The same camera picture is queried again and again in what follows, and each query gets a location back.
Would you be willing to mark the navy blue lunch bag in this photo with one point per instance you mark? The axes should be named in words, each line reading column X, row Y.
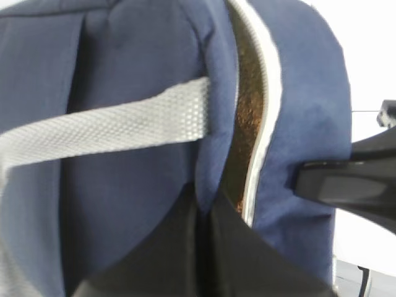
column 109, row 108

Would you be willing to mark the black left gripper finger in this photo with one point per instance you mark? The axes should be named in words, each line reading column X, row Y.
column 190, row 255

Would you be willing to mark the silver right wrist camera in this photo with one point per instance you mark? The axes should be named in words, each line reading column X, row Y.
column 387, row 114

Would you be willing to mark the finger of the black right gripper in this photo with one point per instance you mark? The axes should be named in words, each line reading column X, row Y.
column 363, row 185

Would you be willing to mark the brown bread loaf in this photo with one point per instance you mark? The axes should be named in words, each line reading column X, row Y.
column 237, row 182

